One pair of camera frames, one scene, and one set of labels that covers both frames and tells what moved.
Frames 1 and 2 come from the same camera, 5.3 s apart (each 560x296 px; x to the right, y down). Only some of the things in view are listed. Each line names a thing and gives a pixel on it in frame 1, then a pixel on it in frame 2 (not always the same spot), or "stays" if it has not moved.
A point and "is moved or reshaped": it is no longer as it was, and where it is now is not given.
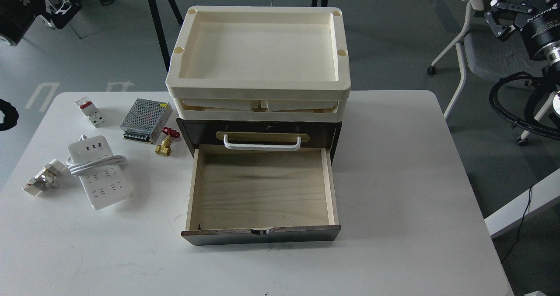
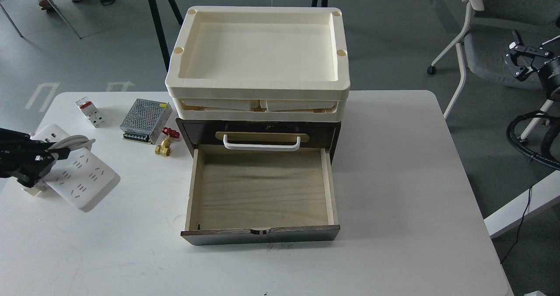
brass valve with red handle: x=165 y=149 stays
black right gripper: x=538 y=28 → x=518 y=60
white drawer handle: x=260 y=147 stays
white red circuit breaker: x=91 y=111 stays
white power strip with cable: x=92 y=160 is moved or reshaped
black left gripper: x=21 y=1 → x=23 y=158
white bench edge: x=545 y=192 stays
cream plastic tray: x=260 y=63 stays
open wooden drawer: x=246 y=195 stays
